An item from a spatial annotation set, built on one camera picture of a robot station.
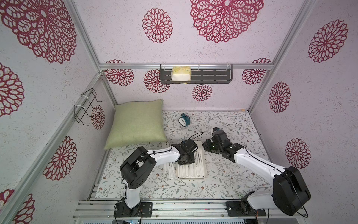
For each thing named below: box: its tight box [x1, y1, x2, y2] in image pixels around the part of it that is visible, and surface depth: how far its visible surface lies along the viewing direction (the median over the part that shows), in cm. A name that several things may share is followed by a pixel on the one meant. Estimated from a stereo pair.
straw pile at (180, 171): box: [179, 164, 183, 179], surface depth 88 cm
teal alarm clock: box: [178, 112, 191, 127], surface depth 109 cm
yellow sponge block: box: [171, 66, 192, 82], surface depth 92 cm
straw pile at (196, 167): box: [193, 156, 199, 178], surface depth 89 cm
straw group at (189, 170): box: [188, 164, 192, 178], surface depth 89 cm
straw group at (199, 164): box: [196, 150, 202, 178], surface depth 91 cm
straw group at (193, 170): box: [191, 163, 195, 177], surface depth 87 cm
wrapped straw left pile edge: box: [168, 161, 175, 180], surface depth 89 cm
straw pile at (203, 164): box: [200, 151, 206, 177], surface depth 91 cm
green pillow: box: [104, 99, 168, 150], surface depth 95 cm
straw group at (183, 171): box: [181, 164, 186, 178], surface depth 88 cm
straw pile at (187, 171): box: [185, 164, 189, 178], surface depth 89 cm
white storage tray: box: [177, 140, 207, 180], surface depth 88 cm
